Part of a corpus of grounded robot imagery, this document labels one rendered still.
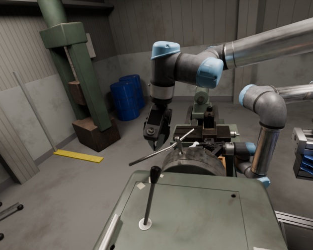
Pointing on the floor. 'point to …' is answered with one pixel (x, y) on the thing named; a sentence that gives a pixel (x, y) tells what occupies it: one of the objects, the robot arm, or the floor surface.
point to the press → (77, 76)
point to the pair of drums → (127, 97)
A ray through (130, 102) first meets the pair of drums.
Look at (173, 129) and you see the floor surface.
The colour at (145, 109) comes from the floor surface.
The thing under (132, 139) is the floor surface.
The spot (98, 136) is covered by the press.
